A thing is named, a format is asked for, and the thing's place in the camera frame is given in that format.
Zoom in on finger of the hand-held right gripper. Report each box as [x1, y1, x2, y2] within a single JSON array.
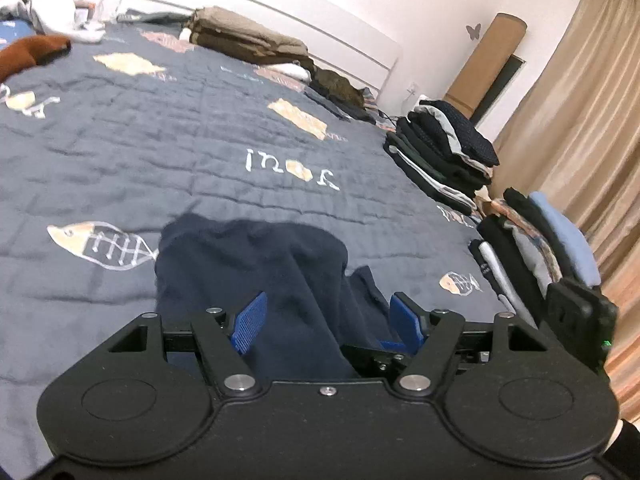
[[344, 341, 408, 378]]

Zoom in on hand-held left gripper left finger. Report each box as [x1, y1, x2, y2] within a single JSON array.
[[107, 292, 268, 398]]

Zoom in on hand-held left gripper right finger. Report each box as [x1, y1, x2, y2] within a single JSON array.
[[390, 292, 548, 398]]

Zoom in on navy t-shirt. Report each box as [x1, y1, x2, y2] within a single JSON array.
[[155, 212, 402, 382]]

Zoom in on person's right forearm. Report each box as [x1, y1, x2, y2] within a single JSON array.
[[601, 416, 640, 480]]

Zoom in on folded clothes stack with blue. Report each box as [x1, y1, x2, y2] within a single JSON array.
[[466, 186, 602, 332]]

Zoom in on stack of dark folded clothes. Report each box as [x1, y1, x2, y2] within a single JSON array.
[[381, 98, 502, 214]]

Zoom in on khaki folded clothes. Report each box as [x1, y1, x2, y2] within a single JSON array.
[[188, 5, 316, 69]]

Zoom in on beige curtain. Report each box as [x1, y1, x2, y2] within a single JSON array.
[[491, 0, 640, 412]]

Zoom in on grey printed bedspread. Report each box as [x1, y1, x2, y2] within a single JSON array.
[[0, 19, 542, 467]]

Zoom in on striped beige pillow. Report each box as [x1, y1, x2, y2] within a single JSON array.
[[360, 86, 392, 112]]

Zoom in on dark olive crumpled garment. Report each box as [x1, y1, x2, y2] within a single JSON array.
[[304, 66, 379, 124]]

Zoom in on white pillow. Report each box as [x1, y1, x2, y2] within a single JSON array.
[[269, 61, 312, 82]]

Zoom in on tall cardboard box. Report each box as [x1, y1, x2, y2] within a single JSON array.
[[444, 11, 529, 119]]

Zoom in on white headboard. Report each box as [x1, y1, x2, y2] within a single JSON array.
[[116, 0, 404, 107]]

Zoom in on brown garment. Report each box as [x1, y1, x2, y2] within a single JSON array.
[[0, 33, 73, 84]]

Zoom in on white crumpled hoodie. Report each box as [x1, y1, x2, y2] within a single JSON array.
[[0, 0, 107, 44]]

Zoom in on blue pillow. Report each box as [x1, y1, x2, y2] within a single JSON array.
[[0, 19, 24, 47]]

